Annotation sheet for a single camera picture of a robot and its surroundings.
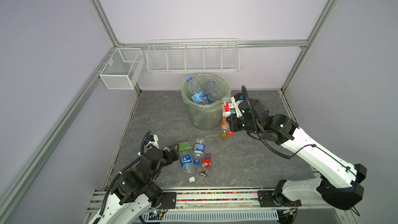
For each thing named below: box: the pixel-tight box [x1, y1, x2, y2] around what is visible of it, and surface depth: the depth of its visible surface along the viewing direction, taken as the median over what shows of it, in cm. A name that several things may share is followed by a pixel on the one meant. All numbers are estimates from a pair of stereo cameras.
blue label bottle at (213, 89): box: [203, 78, 223, 103], surface depth 94 cm
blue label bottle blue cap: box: [193, 138, 206, 166], surface depth 87 cm
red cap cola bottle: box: [199, 158, 212, 177], surface depth 84 cm
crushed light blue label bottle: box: [186, 75, 209, 105], surface depth 86 cm
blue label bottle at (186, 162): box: [180, 155, 196, 184], surface depth 82 cm
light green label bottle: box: [178, 141, 192, 153], surface depth 88 cm
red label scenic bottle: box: [221, 97, 232, 120], surface depth 66 cm
